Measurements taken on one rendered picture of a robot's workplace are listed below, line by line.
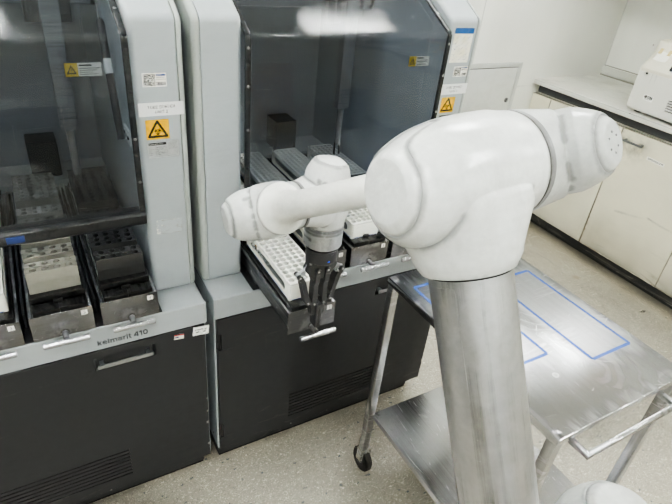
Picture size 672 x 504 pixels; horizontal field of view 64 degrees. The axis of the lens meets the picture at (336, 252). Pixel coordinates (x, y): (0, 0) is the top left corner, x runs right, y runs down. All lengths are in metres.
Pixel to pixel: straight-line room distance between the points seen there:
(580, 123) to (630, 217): 2.74
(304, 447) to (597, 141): 1.64
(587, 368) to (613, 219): 2.16
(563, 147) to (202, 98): 0.88
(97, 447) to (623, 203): 2.86
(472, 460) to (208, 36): 1.01
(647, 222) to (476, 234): 2.82
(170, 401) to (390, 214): 1.24
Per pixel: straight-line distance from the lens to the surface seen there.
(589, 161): 0.68
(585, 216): 3.58
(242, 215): 1.04
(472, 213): 0.56
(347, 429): 2.15
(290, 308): 1.35
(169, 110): 1.32
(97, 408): 1.64
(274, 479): 2.00
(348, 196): 0.92
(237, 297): 1.52
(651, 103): 3.32
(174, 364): 1.60
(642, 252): 3.42
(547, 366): 1.35
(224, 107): 1.36
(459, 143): 0.57
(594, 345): 1.47
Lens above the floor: 1.65
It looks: 32 degrees down
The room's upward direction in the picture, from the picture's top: 6 degrees clockwise
